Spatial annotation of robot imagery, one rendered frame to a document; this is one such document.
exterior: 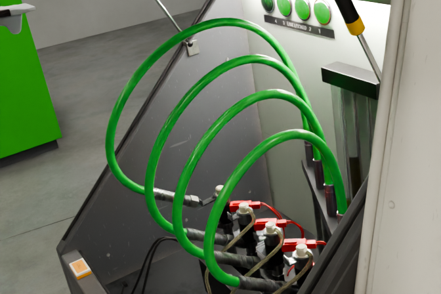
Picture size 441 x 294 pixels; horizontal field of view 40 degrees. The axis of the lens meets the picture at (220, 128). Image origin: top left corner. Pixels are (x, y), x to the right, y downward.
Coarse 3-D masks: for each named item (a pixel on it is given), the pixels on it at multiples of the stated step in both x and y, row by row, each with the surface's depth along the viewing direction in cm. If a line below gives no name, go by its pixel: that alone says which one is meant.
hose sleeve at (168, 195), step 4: (156, 188) 102; (156, 192) 101; (160, 192) 101; (164, 192) 102; (168, 192) 102; (172, 192) 103; (156, 196) 101; (160, 196) 101; (164, 196) 102; (168, 196) 102; (172, 196) 103; (184, 196) 104; (188, 196) 105; (164, 200) 102; (168, 200) 103; (172, 200) 103; (184, 200) 104; (188, 200) 104; (184, 204) 104; (188, 204) 105
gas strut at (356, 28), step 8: (336, 0) 68; (344, 0) 68; (344, 8) 69; (352, 8) 69; (344, 16) 70; (352, 16) 69; (352, 24) 70; (360, 24) 70; (352, 32) 71; (360, 32) 71; (360, 40) 72; (368, 48) 73; (368, 56) 73; (376, 64) 74; (376, 72) 75
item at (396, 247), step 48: (432, 0) 63; (432, 48) 63; (384, 96) 70; (432, 96) 64; (384, 144) 72; (432, 144) 65; (384, 192) 73; (432, 192) 65; (384, 240) 73; (432, 240) 66; (384, 288) 74; (432, 288) 67
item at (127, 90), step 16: (192, 32) 96; (256, 32) 102; (160, 48) 94; (144, 64) 94; (288, 64) 107; (128, 96) 94; (112, 112) 94; (112, 128) 94; (304, 128) 113; (112, 144) 95; (112, 160) 95
